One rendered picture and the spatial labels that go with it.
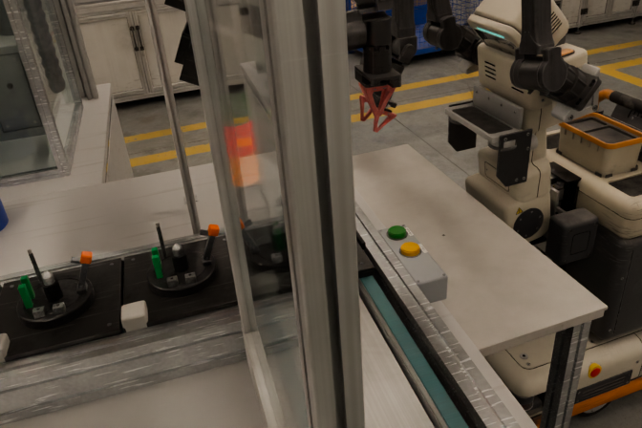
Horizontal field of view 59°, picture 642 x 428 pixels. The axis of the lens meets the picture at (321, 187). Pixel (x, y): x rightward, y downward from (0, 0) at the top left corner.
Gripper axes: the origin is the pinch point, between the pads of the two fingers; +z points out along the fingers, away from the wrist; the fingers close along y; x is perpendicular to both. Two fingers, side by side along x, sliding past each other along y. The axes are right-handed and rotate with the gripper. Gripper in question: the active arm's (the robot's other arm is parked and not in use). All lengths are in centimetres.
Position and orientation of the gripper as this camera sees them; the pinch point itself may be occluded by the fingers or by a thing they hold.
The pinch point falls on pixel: (377, 112)
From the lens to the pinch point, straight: 121.2
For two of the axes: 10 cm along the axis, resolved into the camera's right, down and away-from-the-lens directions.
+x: 9.6, -1.8, 2.2
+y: 2.7, 4.5, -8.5
